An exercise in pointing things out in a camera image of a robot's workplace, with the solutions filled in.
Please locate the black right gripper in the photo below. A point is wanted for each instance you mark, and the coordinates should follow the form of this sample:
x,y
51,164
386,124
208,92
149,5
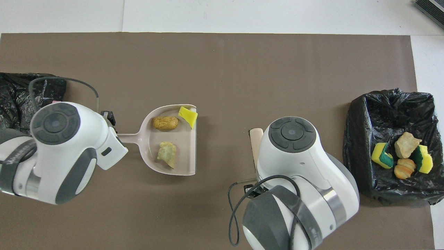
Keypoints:
x,y
251,189

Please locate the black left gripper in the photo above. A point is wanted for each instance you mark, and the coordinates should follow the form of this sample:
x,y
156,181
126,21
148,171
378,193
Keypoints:
x,y
109,117

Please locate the beige hand brush black bristles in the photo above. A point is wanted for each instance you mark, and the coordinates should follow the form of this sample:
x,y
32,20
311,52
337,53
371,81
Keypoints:
x,y
256,144

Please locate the brown cork-like trash piece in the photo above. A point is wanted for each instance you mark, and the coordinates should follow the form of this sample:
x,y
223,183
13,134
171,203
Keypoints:
x,y
165,123

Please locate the pale yellow sponge scrap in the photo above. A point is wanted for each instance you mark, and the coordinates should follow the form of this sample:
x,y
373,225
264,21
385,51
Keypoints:
x,y
167,154

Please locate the beige plastic dustpan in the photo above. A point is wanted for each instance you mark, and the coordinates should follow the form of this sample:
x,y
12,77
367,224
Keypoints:
x,y
184,152

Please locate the orange bread-like trash piece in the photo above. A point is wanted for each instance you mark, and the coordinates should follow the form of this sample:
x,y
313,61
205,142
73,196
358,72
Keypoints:
x,y
404,170

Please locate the pale beige sponge chunk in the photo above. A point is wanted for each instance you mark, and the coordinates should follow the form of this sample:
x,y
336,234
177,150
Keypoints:
x,y
406,146

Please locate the notched yellow sponge piece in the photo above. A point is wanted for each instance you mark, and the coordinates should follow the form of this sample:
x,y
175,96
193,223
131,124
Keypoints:
x,y
427,163

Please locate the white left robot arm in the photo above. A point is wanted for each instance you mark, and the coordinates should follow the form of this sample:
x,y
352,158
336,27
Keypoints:
x,y
62,152

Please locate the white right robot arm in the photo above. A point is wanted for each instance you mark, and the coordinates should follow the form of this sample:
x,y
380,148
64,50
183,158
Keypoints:
x,y
298,166

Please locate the pink bin with black bag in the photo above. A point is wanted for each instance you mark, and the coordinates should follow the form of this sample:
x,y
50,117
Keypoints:
x,y
17,93

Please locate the tall bin with black bag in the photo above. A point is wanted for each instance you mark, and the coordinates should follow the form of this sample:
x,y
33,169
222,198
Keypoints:
x,y
381,114

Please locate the brown paper table mat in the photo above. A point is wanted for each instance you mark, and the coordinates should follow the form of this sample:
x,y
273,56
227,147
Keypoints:
x,y
242,69

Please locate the black ribbed device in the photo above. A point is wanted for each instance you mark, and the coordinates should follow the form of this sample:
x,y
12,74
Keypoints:
x,y
433,8

